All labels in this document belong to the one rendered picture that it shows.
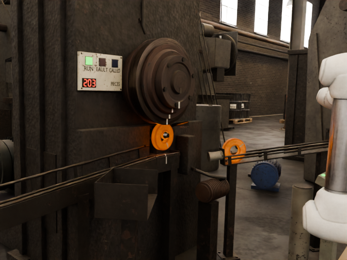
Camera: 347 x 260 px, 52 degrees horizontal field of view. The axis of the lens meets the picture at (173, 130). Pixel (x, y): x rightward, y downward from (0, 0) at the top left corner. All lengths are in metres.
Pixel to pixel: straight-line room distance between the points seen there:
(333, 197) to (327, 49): 3.03
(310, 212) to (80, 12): 1.34
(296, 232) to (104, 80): 1.43
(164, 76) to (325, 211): 0.96
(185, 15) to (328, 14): 2.45
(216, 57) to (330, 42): 5.74
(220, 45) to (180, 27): 7.67
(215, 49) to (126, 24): 7.92
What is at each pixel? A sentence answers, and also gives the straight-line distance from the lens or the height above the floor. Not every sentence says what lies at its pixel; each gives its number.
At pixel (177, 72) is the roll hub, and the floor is 1.16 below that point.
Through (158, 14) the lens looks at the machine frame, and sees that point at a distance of 2.15.
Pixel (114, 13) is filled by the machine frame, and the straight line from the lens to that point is 1.92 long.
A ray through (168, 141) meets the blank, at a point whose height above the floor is 0.78.
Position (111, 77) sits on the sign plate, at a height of 1.13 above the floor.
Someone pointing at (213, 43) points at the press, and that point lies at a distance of 9.85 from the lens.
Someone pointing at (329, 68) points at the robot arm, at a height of 1.17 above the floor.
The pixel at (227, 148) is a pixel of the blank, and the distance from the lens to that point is 2.24.
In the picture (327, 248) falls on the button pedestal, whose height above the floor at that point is 0.18.
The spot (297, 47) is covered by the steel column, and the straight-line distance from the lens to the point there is 10.79.
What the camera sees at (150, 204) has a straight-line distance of 1.50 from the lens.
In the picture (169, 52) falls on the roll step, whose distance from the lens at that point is 1.90.
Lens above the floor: 1.07
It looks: 6 degrees down
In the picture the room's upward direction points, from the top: 2 degrees clockwise
